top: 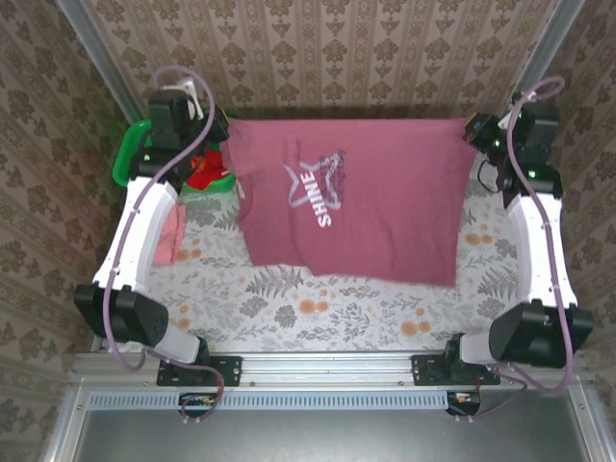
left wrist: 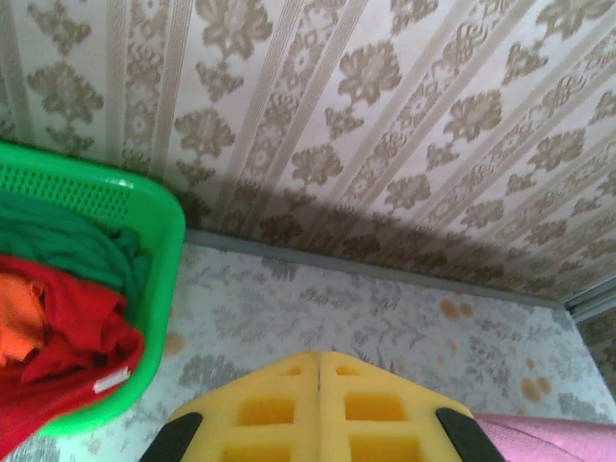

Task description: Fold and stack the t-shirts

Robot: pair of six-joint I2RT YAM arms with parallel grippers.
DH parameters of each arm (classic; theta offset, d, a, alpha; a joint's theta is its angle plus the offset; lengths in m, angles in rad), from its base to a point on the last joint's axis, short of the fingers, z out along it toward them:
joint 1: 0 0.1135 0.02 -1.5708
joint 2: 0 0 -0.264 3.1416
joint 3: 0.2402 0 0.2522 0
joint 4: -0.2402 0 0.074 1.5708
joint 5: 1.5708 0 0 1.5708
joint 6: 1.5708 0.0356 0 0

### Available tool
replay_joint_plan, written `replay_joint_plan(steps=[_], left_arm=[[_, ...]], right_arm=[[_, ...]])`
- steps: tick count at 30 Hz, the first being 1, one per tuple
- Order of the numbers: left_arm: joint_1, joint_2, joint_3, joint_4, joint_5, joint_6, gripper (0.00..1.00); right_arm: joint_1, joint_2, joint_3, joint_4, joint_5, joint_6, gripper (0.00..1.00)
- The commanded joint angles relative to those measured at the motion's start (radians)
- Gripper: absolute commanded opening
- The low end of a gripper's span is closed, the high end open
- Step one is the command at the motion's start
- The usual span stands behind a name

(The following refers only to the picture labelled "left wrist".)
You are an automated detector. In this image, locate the floral patterned tablecloth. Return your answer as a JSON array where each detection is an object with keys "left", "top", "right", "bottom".
[{"left": 0, "top": 240, "right": 616, "bottom": 462}]

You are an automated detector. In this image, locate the orange t-shirt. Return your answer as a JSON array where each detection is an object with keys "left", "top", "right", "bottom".
[{"left": 0, "top": 273, "right": 49, "bottom": 370}]

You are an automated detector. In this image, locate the green t-shirt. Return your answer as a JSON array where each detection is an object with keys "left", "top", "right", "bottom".
[{"left": 0, "top": 196, "right": 151, "bottom": 309}]

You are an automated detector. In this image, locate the red t-shirt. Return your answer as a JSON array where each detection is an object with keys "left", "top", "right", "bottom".
[{"left": 0, "top": 254, "right": 146, "bottom": 456}]

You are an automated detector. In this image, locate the aluminium frame upright post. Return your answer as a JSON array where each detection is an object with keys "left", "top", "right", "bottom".
[{"left": 562, "top": 276, "right": 616, "bottom": 323}]

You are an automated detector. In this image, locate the light pink t-shirt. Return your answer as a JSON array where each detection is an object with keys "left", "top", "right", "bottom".
[{"left": 474, "top": 411, "right": 616, "bottom": 462}]

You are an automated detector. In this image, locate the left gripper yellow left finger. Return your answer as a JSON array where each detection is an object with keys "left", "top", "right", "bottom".
[{"left": 139, "top": 350, "right": 321, "bottom": 462}]

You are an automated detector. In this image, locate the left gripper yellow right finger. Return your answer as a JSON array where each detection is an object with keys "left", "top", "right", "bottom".
[{"left": 320, "top": 350, "right": 506, "bottom": 462}]

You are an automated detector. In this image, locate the green plastic basket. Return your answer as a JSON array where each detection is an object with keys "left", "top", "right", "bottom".
[{"left": 0, "top": 141, "right": 188, "bottom": 439}]

